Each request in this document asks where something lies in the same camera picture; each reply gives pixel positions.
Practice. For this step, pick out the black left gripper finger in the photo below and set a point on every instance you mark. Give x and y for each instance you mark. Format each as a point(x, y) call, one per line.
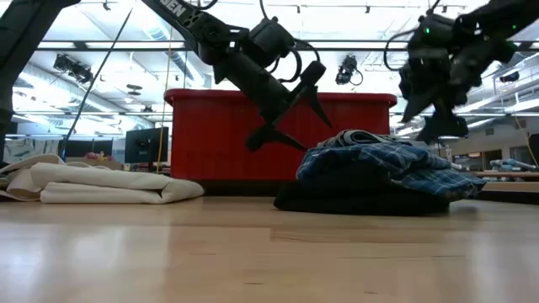
point(271, 135)
point(316, 103)

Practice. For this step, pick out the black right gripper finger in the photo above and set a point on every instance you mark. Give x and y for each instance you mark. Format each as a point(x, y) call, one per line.
point(444, 126)
point(419, 103)

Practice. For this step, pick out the blue plaid shirt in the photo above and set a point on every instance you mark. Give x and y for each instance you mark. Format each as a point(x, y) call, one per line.
point(400, 162)

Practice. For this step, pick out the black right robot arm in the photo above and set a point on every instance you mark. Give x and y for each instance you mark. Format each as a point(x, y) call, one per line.
point(497, 17)

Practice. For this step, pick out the pale blue background robot arm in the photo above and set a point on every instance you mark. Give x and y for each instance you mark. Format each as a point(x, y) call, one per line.
point(511, 164)

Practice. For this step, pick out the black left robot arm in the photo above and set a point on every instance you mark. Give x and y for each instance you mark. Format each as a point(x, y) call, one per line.
point(25, 42)

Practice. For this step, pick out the red plastic bin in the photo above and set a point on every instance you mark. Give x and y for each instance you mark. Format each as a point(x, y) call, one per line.
point(202, 139)

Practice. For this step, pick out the small black ceiling device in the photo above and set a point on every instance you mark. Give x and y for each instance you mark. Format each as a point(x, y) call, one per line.
point(509, 77)

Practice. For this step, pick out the black ceiling disc fixture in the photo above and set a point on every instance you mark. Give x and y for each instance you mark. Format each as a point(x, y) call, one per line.
point(134, 88)

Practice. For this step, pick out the black computer monitor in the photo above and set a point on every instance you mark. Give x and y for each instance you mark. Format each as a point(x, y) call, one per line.
point(145, 145)

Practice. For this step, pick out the brown cardboard box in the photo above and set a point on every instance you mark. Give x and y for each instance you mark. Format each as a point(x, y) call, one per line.
point(105, 164)

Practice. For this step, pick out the cream folded cloth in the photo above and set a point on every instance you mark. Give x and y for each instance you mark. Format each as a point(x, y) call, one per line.
point(105, 185)

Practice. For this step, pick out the colourful flower bunch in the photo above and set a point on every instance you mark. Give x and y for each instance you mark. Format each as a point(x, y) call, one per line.
point(99, 156)

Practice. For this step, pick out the patterned white board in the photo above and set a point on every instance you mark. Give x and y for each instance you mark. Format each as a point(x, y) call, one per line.
point(29, 149)

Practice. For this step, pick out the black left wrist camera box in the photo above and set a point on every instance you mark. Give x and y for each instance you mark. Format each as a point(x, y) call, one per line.
point(313, 72)

